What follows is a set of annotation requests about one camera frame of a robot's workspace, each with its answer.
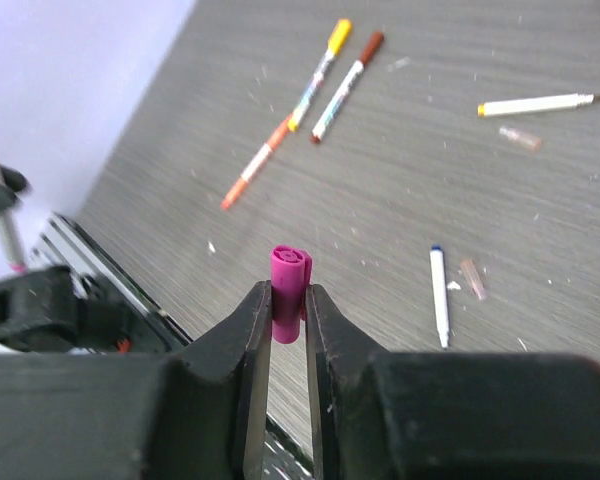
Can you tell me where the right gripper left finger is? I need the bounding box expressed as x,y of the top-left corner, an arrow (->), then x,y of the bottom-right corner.
0,282 -> 272,479

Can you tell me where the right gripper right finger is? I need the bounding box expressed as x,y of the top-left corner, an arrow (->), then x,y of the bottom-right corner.
305,285 -> 600,479

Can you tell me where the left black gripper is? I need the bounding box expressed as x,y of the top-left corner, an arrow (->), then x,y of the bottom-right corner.
0,164 -> 130,353

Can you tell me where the magenta pen cap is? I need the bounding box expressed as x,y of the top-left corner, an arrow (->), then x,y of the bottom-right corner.
270,245 -> 313,344

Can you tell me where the blue marker pen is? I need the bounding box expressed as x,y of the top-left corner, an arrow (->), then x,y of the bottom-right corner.
430,245 -> 450,349

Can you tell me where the yellow marker pen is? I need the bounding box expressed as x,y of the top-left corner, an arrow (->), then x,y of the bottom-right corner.
287,49 -> 336,132

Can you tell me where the brown marker pen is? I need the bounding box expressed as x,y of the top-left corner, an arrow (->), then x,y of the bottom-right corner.
310,60 -> 364,144

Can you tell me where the brown pen cap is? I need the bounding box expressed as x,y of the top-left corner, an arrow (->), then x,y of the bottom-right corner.
358,30 -> 385,66

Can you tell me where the yellow pen cap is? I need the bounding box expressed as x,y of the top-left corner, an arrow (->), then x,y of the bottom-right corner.
327,18 -> 353,55

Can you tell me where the clear pen cap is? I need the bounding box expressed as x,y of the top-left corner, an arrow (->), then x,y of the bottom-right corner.
460,259 -> 487,301
498,125 -> 543,151

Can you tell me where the orange ballpoint pen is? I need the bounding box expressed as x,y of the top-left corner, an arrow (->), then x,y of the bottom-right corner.
221,115 -> 291,210

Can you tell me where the white yellow-tipped pen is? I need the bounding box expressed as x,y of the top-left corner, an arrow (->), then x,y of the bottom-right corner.
477,93 -> 600,117

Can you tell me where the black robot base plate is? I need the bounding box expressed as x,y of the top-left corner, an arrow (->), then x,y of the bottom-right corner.
29,213 -> 192,353

